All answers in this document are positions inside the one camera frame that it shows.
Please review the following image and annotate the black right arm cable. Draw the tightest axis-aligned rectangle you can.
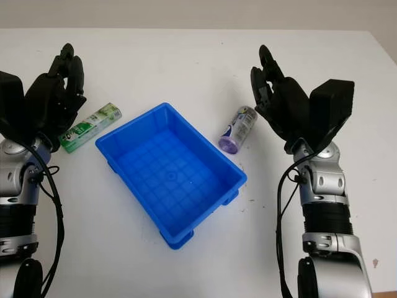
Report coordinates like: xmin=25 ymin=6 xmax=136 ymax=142
xmin=275 ymin=151 xmax=316 ymax=298

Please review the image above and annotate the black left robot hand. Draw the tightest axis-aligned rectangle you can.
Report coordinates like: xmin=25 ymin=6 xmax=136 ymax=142
xmin=24 ymin=43 xmax=87 ymax=153

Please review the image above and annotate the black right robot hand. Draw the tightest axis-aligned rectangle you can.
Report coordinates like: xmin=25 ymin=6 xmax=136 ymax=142
xmin=249 ymin=44 xmax=313 ymax=153

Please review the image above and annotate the purple drink can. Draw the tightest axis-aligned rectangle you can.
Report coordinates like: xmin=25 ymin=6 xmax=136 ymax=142
xmin=218 ymin=105 xmax=259 ymax=156

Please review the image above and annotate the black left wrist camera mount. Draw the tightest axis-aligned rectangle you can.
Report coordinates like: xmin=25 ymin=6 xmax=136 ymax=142
xmin=0 ymin=70 xmax=40 ymax=143

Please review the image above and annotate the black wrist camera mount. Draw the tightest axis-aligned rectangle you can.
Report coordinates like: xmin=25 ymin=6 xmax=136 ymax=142
xmin=0 ymin=70 xmax=40 ymax=143
xmin=308 ymin=79 xmax=355 ymax=153

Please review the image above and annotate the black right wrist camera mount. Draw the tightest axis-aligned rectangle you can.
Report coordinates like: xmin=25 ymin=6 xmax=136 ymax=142
xmin=308 ymin=79 xmax=355 ymax=153

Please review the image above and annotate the blue plastic tray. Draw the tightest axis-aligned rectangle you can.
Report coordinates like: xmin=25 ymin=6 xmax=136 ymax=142
xmin=94 ymin=102 xmax=248 ymax=251

